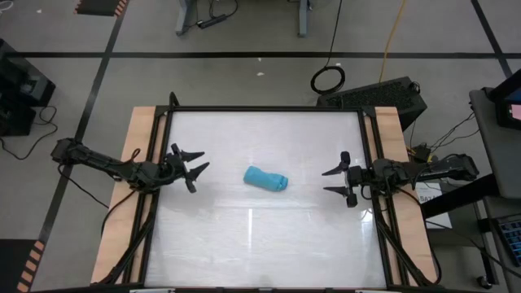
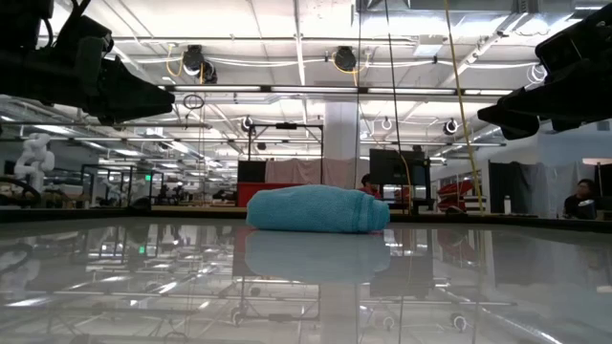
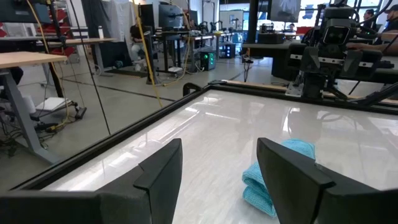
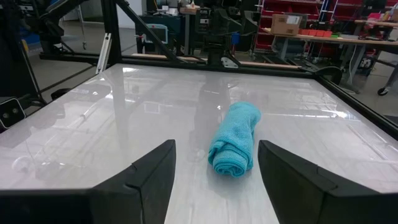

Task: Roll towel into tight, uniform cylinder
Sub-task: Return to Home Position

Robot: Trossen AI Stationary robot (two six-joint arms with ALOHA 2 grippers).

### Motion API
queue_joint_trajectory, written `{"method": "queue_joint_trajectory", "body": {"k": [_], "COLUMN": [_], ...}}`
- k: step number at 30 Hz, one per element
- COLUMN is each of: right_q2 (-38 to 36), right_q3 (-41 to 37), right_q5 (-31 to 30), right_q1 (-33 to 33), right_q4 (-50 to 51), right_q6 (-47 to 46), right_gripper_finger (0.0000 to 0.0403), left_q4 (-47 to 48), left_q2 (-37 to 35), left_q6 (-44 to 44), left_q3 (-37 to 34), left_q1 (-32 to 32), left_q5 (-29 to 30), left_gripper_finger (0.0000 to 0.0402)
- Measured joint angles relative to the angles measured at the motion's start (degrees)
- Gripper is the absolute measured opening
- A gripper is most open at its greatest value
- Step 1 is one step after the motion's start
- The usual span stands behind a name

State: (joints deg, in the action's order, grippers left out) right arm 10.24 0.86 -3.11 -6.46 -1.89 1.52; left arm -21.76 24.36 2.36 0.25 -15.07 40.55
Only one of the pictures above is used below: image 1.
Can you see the black monitor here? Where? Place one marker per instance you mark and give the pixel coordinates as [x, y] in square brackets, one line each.
[509, 106]

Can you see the black power strip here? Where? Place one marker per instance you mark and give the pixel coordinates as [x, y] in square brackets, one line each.
[211, 21]

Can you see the grey cart top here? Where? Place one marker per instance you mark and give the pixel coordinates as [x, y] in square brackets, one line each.
[500, 154]

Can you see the black metal table frame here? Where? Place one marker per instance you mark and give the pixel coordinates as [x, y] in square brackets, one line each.
[264, 108]

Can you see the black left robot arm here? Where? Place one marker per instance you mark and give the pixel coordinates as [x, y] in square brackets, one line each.
[102, 163]

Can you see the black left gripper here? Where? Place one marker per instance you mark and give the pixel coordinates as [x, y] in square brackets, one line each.
[175, 169]

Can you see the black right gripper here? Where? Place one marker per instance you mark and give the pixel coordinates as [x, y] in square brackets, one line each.
[358, 177]

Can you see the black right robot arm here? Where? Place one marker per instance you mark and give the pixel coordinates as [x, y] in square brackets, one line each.
[439, 169]

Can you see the black power adapter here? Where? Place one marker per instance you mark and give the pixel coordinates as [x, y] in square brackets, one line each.
[421, 154]

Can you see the black stand beam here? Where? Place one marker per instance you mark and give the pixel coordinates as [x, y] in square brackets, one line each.
[460, 195]

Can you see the wooden table board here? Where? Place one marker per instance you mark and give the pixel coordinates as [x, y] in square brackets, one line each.
[138, 134]

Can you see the white paper label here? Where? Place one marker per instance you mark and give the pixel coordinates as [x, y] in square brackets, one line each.
[437, 211]

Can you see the wooden desk grey legs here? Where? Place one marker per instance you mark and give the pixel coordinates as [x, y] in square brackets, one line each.
[183, 16]

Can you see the black equipment stack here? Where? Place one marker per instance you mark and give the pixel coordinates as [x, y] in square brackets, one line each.
[20, 89]

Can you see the blue backlit keyboard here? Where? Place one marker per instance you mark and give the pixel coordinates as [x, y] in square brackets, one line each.
[510, 240]

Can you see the blue terry towel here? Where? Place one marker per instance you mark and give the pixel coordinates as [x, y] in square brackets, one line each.
[264, 179]

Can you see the black striped-edge floor mat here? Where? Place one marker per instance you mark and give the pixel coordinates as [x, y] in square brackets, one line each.
[97, 6]
[12, 264]

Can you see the black perforated computer case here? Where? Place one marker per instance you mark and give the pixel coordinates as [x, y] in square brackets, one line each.
[370, 97]

